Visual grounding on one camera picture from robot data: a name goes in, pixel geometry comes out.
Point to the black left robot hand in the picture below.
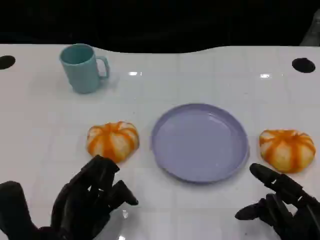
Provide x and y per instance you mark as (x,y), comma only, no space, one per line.
(75,207)

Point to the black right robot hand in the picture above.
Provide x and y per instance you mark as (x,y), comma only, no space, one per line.
(300,215)

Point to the orange and white bread roll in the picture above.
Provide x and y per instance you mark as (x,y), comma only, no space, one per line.
(112,141)
(287,150)

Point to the lilac plate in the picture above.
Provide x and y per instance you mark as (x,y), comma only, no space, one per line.
(200,142)

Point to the pale green mug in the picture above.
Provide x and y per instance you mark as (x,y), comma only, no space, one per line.
(80,75)

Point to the black table grommet hole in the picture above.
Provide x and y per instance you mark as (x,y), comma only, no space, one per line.
(6,62)
(303,65)

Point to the grey background object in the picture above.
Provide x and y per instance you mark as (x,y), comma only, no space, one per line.
(312,32)

